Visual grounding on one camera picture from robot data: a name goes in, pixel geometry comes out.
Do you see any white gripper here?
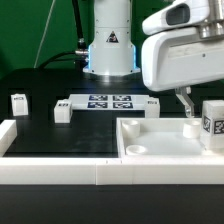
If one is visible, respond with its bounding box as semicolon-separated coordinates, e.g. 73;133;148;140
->
141;0;224;118

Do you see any white square tabletop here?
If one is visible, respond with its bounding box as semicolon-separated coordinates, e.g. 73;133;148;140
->
116;118;224;157

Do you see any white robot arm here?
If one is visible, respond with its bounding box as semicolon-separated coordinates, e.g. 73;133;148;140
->
84;0;224;117

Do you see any white U-shaped obstacle fence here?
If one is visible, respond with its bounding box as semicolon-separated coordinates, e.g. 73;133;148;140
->
0;121;224;185

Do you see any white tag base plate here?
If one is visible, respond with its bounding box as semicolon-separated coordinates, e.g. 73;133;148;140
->
69;94;149;111

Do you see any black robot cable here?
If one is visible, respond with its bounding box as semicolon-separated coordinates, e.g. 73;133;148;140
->
38;0;90;70

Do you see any thin white cable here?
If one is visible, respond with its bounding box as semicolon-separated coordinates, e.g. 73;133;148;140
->
33;0;57;69

